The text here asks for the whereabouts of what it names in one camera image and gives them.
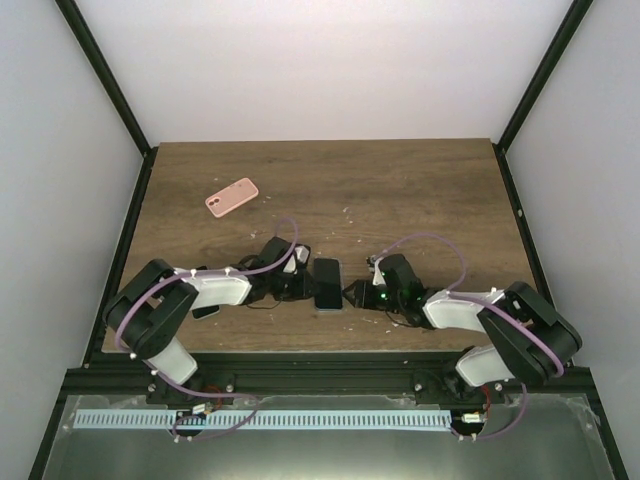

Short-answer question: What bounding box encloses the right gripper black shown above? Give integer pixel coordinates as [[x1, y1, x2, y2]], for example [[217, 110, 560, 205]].
[[343, 280, 404, 312]]

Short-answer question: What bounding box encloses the clear magsafe phone case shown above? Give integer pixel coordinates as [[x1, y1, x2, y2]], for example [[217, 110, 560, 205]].
[[313, 258, 345, 314]]

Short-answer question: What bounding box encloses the white silver smartphone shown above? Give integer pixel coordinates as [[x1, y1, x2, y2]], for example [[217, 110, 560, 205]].
[[192, 305, 220, 321]]

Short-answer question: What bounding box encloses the pink phone case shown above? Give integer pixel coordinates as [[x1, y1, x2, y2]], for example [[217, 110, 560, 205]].
[[205, 178, 259, 218]]

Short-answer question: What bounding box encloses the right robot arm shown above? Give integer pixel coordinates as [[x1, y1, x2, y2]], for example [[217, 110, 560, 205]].
[[343, 254, 583, 403]]

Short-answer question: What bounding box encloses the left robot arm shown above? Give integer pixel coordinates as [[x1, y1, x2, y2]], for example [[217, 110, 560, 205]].
[[102, 236, 315, 404]]

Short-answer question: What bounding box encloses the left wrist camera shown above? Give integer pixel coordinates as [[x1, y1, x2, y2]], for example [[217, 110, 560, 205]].
[[282, 244, 311, 275]]

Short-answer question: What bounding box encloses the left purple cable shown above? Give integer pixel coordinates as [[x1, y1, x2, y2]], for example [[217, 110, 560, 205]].
[[114, 217, 300, 444]]

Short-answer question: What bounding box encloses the purple cable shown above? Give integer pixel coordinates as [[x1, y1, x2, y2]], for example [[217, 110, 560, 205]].
[[374, 233, 566, 441], [114, 217, 300, 444]]

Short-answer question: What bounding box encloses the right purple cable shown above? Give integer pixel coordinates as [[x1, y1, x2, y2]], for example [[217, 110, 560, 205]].
[[374, 233, 566, 441]]

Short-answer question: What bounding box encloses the light blue cable duct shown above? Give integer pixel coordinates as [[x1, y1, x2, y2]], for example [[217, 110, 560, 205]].
[[73, 409, 452, 432]]

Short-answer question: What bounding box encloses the black aluminium front rail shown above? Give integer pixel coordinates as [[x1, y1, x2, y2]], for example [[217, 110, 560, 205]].
[[67, 349, 591, 401]]

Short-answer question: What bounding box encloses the left black frame post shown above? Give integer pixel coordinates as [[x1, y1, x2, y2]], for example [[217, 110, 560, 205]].
[[53, 0, 152, 154]]

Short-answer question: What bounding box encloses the black frame post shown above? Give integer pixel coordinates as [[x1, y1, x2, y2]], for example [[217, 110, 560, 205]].
[[53, 0, 152, 154], [497, 0, 595, 151]]

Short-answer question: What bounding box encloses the right black frame post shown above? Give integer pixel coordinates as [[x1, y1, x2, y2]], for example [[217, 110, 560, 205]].
[[497, 0, 595, 151]]

